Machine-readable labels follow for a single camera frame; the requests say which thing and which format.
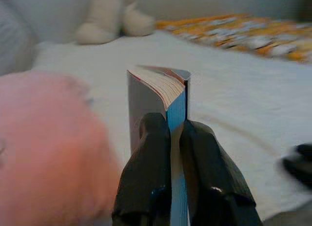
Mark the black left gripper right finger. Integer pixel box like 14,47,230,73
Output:
179,119,263,226

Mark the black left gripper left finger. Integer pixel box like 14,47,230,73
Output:
111,112,173,226

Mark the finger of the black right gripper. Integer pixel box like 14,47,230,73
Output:
280,154,312,186
296,143,312,160

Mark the dark floral-cover paperback book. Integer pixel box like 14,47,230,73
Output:
126,64,192,226

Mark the pink sheep-print pillow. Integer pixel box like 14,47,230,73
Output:
0,71,122,226

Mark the orange egg-cartoon blanket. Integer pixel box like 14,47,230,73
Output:
155,13,312,64

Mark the cream plush toy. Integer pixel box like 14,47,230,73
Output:
75,0,156,45

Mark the white embroidered pillow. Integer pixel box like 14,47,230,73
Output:
0,0,35,75

